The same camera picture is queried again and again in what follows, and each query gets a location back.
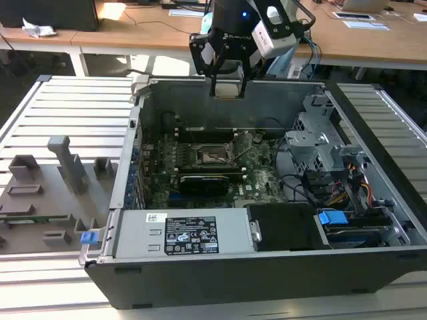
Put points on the hard disk in blue carrier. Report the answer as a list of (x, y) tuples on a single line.
[(332, 218)]

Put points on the silver metal drive cage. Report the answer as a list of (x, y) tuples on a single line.
[(302, 150)]

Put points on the white paper sheet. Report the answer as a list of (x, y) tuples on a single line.
[(421, 17), (185, 12), (367, 25)]

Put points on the black plastic bay cover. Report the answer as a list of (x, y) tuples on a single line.
[(283, 226)]

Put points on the grey power supply unit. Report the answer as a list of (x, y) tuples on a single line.
[(140, 233)]

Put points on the crumpled white paper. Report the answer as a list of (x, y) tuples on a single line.
[(36, 30)]

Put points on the pale blue teach pendant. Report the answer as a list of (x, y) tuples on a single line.
[(282, 63)]

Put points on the black desktop computer box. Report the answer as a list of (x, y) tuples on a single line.
[(50, 13)]

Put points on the silver CPU plate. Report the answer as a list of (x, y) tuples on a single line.
[(227, 90)]

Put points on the small blue plastic clip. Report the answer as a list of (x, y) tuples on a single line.
[(88, 238)]

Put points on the green RAM stick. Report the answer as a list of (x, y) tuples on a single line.
[(43, 219)]

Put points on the wooden office desk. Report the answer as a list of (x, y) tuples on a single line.
[(133, 33), (367, 43)]

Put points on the white framed tablet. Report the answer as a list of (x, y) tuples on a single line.
[(353, 15)]

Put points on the blue expansion slot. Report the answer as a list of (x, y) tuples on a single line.
[(175, 200)]

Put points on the green motherboard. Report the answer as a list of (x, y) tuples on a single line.
[(263, 176)]

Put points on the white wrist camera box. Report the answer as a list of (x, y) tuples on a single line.
[(272, 45)]

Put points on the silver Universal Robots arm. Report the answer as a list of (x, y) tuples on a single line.
[(207, 25)]

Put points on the CPU socket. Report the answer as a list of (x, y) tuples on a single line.
[(213, 158)]

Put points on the grey parts rack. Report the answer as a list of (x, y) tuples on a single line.
[(50, 206)]

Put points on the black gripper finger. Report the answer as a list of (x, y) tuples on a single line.
[(200, 53), (245, 80)]

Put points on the black open PC case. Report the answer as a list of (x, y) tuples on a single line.
[(233, 280)]

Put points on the black graphics card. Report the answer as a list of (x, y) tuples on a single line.
[(203, 186)]

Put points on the black RAM slot bank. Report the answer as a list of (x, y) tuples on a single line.
[(233, 172), (207, 135)]

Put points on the silver laptop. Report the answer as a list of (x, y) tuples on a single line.
[(363, 4)]

